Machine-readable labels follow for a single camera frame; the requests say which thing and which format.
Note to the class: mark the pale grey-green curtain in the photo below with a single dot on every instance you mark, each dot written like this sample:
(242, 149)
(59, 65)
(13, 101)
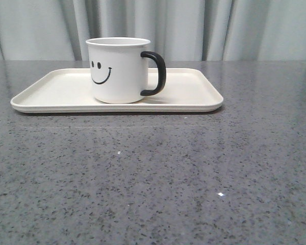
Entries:
(178, 30)

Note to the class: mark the cream rectangular plastic tray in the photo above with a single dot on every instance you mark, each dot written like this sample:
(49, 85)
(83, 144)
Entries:
(69, 91)

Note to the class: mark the white smiley mug black handle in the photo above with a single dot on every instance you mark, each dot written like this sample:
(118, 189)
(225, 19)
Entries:
(119, 69)

